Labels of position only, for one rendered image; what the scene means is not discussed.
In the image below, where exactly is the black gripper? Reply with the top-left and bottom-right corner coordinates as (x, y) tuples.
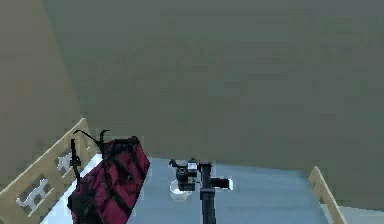
(168, 158), (198, 192)

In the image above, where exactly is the white mug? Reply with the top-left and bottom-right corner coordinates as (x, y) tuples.
(169, 179), (193, 202)

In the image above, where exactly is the wooden bed with blue sheet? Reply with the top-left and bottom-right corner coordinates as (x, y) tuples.
(0, 117), (350, 224)

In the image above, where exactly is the red and black backpack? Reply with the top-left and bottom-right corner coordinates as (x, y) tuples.
(67, 129), (152, 224)

